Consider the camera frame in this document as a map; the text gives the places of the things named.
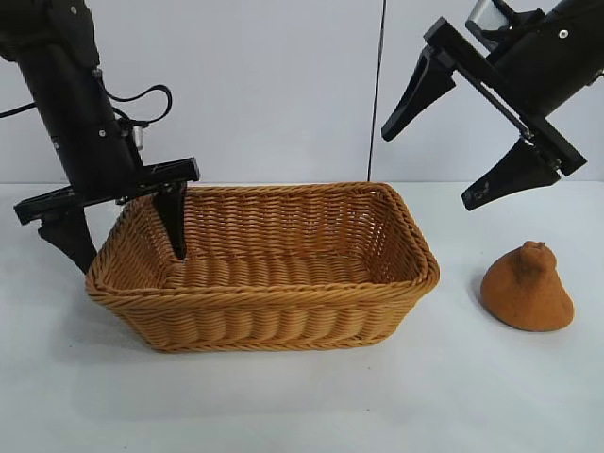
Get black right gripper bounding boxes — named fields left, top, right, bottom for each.
left=380, top=0, right=604, bottom=211

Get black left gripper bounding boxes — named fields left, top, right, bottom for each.
left=13, top=60, right=201, bottom=276

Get tan woven wicker basket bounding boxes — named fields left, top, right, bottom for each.
left=84, top=182, right=441, bottom=354

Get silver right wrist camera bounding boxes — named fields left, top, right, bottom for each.
left=465, top=0, right=511, bottom=48

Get black cable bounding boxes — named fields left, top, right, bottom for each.
left=96, top=84, right=172, bottom=131
left=0, top=104, right=38, bottom=119

